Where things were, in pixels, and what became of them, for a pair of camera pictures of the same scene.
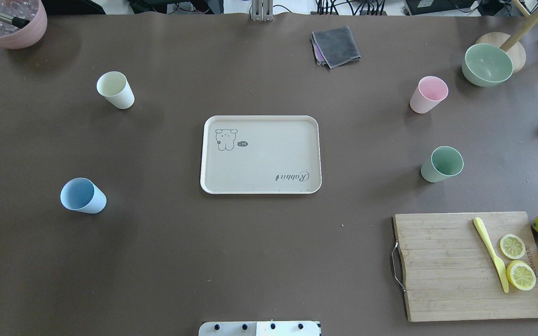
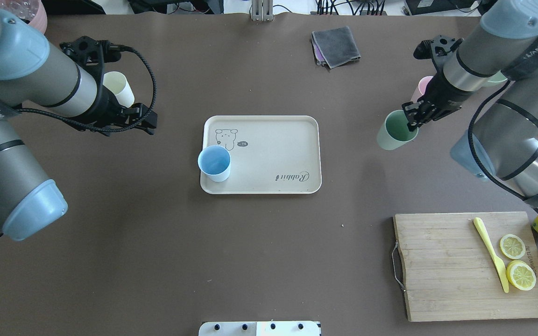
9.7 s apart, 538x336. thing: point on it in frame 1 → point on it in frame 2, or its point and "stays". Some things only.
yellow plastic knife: [497, 262] stays
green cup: [445, 161] → [394, 133]
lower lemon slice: [520, 275] stays
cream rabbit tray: [261, 154] stays
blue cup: [82, 194] → [214, 162]
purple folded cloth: [319, 55] stays
